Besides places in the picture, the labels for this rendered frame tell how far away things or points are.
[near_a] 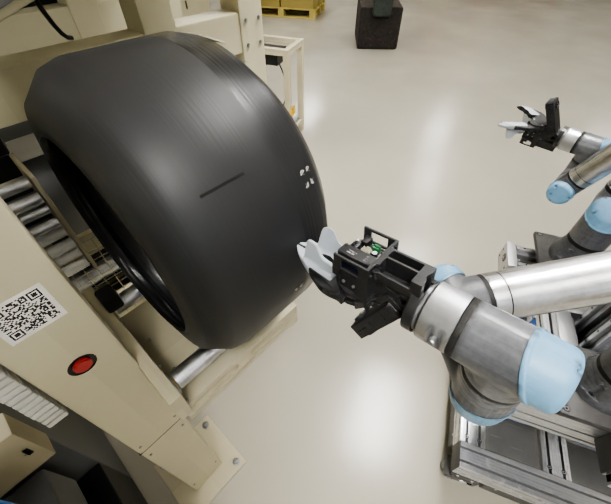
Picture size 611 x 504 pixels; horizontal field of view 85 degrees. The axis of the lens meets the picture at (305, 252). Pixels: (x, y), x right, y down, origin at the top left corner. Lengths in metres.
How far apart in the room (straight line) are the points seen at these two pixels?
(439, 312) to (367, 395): 1.36
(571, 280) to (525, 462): 1.13
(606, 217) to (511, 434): 0.85
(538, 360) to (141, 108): 0.51
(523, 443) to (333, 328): 0.93
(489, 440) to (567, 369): 1.22
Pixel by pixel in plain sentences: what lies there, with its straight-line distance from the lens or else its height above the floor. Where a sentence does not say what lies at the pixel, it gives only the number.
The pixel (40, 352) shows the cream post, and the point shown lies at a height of 1.14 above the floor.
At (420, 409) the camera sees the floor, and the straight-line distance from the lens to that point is 1.77.
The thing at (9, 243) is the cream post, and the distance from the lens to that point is 0.54.
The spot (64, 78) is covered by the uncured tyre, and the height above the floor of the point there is 1.46.
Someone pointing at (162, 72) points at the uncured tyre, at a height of 1.46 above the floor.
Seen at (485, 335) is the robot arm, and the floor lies 1.31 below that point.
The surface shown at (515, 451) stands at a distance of 1.63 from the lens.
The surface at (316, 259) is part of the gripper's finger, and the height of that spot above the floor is 1.26.
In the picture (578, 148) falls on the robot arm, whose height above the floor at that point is 1.04.
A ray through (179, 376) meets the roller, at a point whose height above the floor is 0.92.
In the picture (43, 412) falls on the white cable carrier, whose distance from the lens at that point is 0.78.
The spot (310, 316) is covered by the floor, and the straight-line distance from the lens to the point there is 1.90.
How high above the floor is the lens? 1.61
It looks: 47 degrees down
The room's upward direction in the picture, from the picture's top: straight up
